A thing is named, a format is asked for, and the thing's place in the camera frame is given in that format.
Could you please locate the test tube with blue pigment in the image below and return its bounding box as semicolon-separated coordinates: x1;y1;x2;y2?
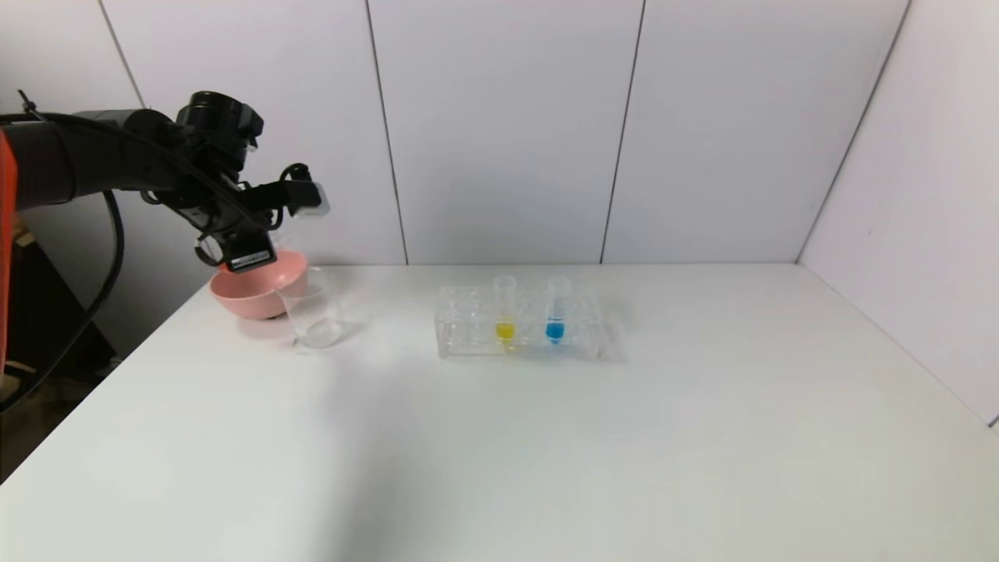
546;275;571;345

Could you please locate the test tube with yellow pigment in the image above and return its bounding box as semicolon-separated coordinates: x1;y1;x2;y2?
493;275;517;349

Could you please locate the clear plastic test tube rack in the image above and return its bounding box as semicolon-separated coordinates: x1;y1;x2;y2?
436;285;606;360

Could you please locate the clear glass beaker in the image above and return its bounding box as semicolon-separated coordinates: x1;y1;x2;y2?
275;267;346;350

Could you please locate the pink bowl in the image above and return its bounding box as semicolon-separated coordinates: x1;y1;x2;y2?
209;250;309;321

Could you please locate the black chair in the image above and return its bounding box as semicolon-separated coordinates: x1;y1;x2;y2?
0;226;118;391

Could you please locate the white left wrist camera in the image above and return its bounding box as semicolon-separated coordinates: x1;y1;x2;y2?
250;164;330;219

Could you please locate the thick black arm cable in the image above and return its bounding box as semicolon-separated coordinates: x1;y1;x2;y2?
0;190;126;413

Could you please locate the thin black camera cable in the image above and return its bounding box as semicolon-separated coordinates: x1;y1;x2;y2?
0;90;270;235

